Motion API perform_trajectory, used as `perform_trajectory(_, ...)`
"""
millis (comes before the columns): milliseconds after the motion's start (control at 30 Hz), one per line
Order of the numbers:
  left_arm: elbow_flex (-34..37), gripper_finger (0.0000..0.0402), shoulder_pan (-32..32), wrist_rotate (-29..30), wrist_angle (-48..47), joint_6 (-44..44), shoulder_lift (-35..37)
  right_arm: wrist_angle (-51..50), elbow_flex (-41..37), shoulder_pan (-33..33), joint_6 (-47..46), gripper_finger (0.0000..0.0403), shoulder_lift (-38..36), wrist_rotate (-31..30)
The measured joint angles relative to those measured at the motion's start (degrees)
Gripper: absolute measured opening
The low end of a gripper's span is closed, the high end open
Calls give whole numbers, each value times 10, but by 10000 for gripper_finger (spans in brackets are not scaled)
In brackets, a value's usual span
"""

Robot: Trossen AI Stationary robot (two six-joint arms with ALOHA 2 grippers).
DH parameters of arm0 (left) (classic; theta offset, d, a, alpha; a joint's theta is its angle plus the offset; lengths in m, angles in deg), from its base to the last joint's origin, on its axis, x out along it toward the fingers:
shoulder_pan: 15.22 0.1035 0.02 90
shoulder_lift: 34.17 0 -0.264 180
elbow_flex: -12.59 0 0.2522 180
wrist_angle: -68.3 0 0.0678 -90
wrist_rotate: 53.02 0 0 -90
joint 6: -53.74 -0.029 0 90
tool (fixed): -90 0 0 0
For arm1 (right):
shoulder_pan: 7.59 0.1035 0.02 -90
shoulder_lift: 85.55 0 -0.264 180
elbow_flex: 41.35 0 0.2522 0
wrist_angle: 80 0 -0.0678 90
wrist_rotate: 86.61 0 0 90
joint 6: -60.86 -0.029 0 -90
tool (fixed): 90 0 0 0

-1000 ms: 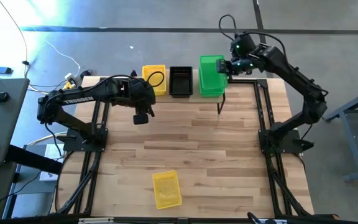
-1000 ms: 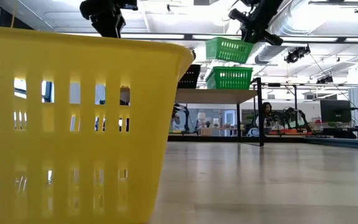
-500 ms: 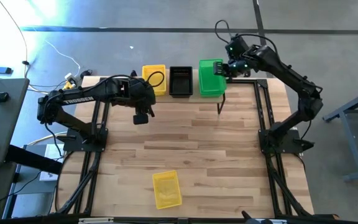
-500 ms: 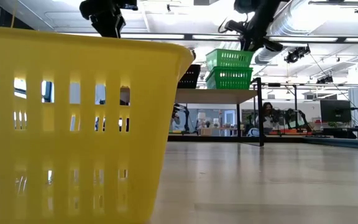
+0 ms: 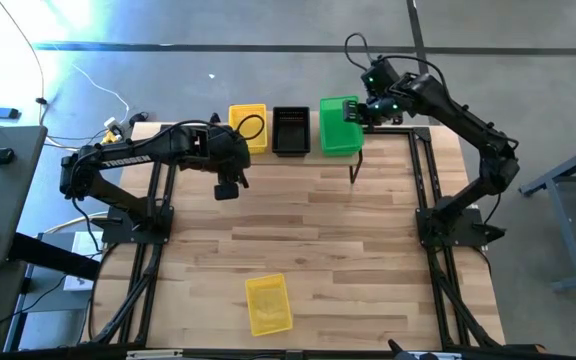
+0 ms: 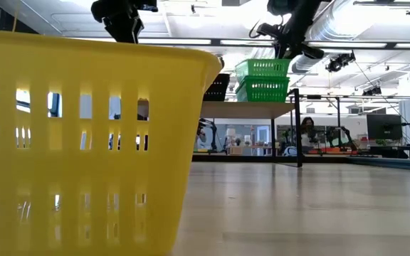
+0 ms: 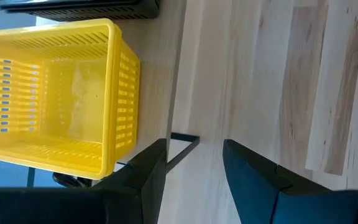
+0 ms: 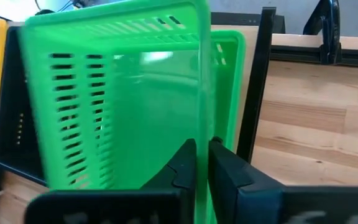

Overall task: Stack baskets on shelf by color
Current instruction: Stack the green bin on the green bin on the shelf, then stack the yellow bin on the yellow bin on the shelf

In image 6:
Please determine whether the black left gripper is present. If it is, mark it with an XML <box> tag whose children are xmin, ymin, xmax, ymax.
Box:
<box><xmin>90</xmin><ymin>0</ymin><xmax>159</xmax><ymax>44</ymax></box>

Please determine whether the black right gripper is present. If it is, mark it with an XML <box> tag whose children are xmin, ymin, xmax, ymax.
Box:
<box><xmin>275</xmin><ymin>21</ymin><xmax>325</xmax><ymax>60</ymax></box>

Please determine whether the yellow plastic basket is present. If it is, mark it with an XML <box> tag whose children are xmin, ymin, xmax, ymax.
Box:
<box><xmin>0</xmin><ymin>28</ymin><xmax>224</xmax><ymax>256</ymax></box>

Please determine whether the black plastic basket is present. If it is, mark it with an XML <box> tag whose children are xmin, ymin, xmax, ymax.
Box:
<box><xmin>202</xmin><ymin>73</ymin><xmax>231</xmax><ymax>102</ymax></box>

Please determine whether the black overhead light bar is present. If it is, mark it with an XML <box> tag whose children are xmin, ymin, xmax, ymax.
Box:
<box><xmin>65</xmin><ymin>36</ymin><xmax>410</xmax><ymax>50</ymax></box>

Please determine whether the person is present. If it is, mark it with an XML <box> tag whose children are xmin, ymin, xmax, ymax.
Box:
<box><xmin>299</xmin><ymin>116</ymin><xmax>317</xmax><ymax>154</ymax></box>

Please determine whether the black computer monitor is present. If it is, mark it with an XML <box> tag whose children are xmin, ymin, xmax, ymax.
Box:
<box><xmin>366</xmin><ymin>113</ymin><xmax>404</xmax><ymax>142</ymax></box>

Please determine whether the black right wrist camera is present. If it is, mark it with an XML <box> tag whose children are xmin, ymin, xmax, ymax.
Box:
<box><xmin>256</xmin><ymin>21</ymin><xmax>281</xmax><ymax>39</ymax></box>

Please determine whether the black ceiling-mounted camera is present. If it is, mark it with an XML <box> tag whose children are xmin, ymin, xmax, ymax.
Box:
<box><xmin>362</xmin><ymin>85</ymin><xmax>383</xmax><ymax>97</ymax></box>
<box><xmin>325</xmin><ymin>52</ymin><xmax>357</xmax><ymax>73</ymax></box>

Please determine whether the silver ventilation duct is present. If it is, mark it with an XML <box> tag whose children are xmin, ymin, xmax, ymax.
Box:
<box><xmin>292</xmin><ymin>0</ymin><xmax>361</xmax><ymax>75</ymax></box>

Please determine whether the black ceiling light rail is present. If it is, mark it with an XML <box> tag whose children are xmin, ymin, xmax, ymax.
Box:
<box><xmin>352</xmin><ymin>0</ymin><xmax>410</xmax><ymax>16</ymax></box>

